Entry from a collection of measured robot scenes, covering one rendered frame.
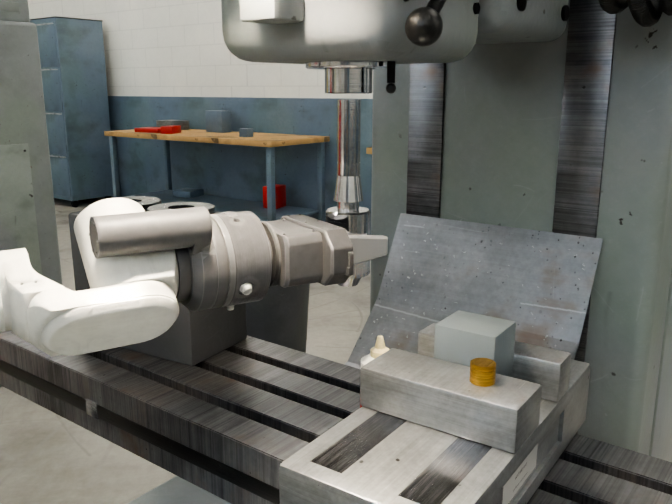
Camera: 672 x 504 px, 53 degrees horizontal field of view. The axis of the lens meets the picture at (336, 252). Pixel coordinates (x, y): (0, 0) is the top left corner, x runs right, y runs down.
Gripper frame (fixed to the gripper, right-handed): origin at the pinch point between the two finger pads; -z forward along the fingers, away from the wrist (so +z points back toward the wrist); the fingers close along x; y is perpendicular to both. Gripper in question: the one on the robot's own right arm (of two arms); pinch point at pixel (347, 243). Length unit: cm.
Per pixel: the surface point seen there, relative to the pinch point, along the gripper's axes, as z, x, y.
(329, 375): -3.9, 10.3, 19.8
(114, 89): -156, 745, -14
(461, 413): 1.2, -19.9, 10.5
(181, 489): 16.8, 7.8, 27.9
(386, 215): -27.4, 31.3, 4.6
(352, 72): 1.0, -2.2, -17.4
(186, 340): 10.6, 22.5, 16.3
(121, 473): -8, 156, 113
